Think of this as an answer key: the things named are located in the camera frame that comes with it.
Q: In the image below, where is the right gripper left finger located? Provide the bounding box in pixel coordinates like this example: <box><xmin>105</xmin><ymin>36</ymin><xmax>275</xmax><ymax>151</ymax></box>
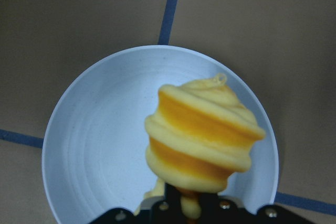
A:
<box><xmin>150</xmin><ymin>184</ymin><xmax>184</xmax><ymax>224</ymax></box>

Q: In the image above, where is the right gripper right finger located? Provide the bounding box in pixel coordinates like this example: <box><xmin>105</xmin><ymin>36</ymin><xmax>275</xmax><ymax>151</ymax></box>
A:
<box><xmin>196</xmin><ymin>193</ymin><xmax>248</xmax><ymax>224</ymax></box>

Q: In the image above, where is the ridged bread roll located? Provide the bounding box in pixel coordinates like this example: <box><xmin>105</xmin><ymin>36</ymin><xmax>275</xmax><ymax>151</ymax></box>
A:
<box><xmin>144</xmin><ymin>73</ymin><xmax>266</xmax><ymax>221</ymax></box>

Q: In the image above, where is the blue plate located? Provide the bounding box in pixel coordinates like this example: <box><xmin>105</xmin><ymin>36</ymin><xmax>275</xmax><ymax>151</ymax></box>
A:
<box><xmin>42</xmin><ymin>46</ymin><xmax>279</xmax><ymax>223</ymax></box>

